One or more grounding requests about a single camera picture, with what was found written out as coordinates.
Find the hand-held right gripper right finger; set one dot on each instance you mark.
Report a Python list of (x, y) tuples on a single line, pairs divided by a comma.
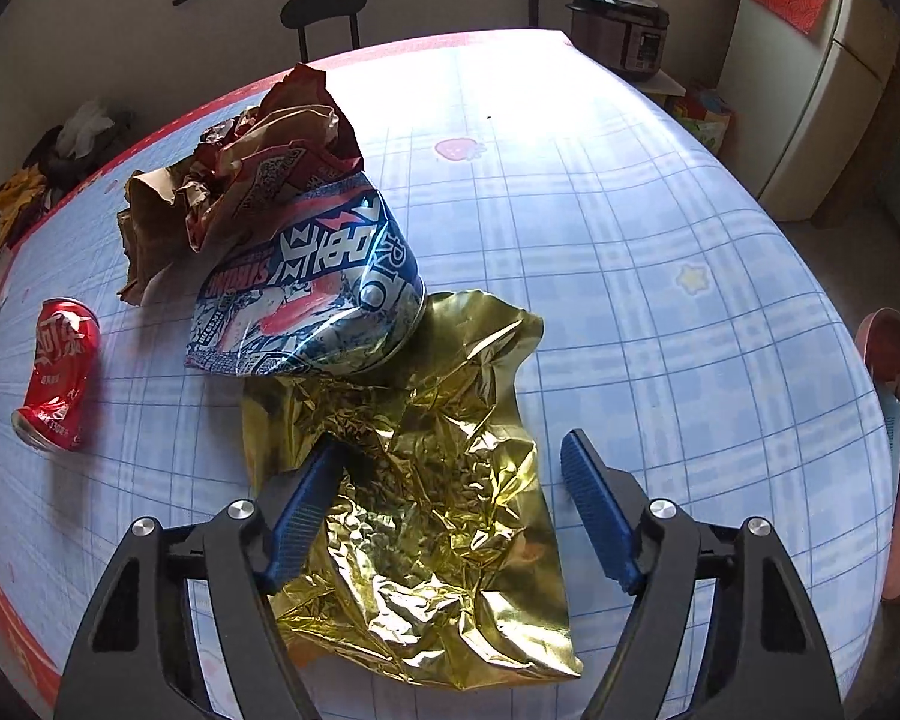
[(596, 510)]

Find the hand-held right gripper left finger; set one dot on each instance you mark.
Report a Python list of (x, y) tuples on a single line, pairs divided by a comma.
[(307, 499)]

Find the gold foil bag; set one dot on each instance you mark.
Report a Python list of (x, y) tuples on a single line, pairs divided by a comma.
[(435, 540)]

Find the blue printed snack packet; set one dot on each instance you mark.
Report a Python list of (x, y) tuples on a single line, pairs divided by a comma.
[(307, 292)]

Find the crushed red soda can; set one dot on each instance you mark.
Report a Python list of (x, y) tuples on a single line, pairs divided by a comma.
[(56, 367)]

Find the crumpled brown paper wrapper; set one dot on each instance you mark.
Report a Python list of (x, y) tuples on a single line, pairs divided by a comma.
[(270, 135)]

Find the colourful cardboard box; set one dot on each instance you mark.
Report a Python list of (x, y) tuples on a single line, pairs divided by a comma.
[(705, 120)]

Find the pile of yellow bags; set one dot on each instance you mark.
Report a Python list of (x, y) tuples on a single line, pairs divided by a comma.
[(15, 202)]

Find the grey bin with white bag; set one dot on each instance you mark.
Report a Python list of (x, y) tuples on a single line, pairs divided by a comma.
[(82, 135)]

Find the white side table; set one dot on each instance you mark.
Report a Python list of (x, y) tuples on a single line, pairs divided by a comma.
[(664, 86)]

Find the cream refrigerator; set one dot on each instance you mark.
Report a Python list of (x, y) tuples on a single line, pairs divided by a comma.
[(817, 112)]

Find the steel electric pressure cooker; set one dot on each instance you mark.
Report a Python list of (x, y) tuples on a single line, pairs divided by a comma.
[(622, 26)]

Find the black round-back chair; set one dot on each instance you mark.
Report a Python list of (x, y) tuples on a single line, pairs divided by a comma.
[(322, 4)]

